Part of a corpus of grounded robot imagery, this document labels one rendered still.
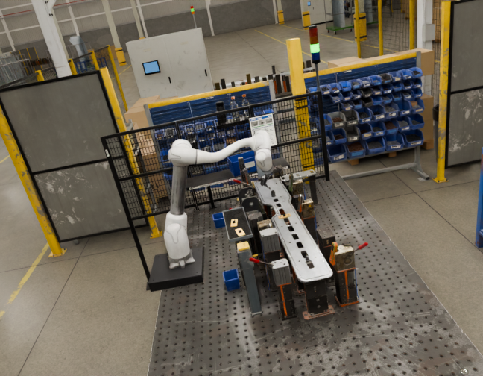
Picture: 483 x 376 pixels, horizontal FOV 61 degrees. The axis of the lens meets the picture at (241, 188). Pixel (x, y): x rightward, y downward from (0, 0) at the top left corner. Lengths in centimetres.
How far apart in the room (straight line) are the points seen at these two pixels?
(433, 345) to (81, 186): 388
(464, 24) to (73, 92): 408
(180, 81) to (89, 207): 491
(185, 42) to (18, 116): 504
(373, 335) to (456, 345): 38
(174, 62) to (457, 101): 593
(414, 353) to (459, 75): 353
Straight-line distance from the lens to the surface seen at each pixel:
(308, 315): 243
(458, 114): 527
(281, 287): 229
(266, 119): 357
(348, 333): 233
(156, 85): 935
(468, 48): 513
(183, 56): 921
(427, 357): 225
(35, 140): 492
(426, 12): 709
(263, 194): 312
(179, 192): 294
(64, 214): 517
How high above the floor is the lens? 235
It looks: 24 degrees down
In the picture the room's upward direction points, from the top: 11 degrees counter-clockwise
